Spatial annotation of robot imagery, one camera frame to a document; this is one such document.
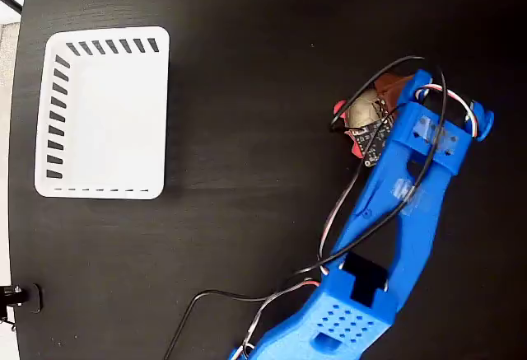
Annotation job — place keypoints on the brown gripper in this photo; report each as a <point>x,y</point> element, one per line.
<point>345,109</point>

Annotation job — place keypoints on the red turtle toy gold shell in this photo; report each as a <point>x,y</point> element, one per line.
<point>362,108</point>

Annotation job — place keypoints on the white plastic basket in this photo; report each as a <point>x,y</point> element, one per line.
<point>119,129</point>

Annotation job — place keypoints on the grey textured panel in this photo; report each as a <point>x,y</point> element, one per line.
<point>8,47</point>

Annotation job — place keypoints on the black rod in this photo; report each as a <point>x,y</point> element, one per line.
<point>10,1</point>

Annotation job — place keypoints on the black table clamp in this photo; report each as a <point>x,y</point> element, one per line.
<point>35,298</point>

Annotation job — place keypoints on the bare camera circuit board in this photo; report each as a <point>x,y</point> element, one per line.
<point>376,141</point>

